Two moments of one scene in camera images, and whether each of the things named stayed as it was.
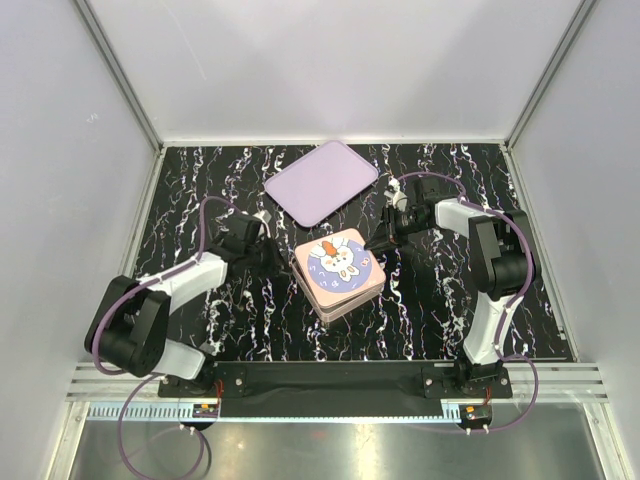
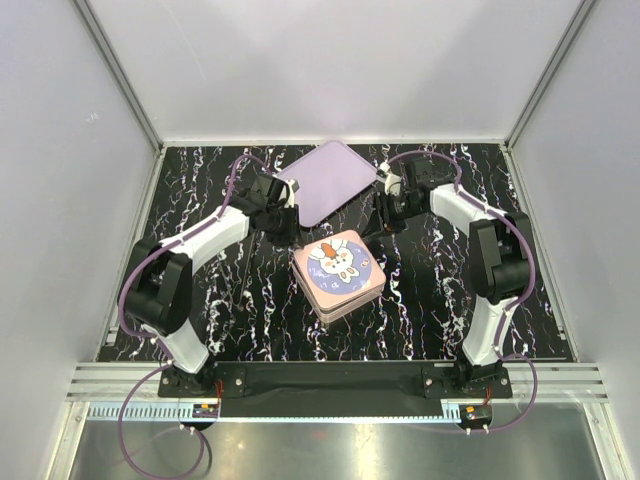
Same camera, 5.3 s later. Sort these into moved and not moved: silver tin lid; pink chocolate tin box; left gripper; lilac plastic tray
Moved: left gripper
Not moved: pink chocolate tin box; lilac plastic tray; silver tin lid
